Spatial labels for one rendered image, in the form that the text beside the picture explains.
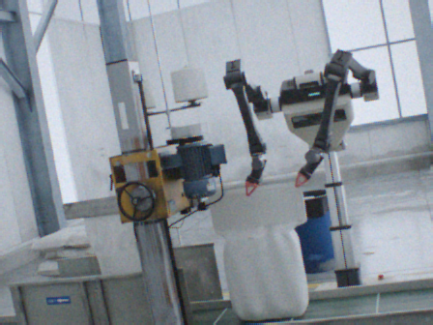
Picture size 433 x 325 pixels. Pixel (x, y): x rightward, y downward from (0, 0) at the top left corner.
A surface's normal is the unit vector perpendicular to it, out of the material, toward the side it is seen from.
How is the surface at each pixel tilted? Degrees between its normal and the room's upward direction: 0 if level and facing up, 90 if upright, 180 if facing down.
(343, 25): 90
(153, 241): 90
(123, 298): 90
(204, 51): 90
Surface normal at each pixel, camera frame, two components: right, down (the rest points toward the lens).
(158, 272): -0.29, 0.11
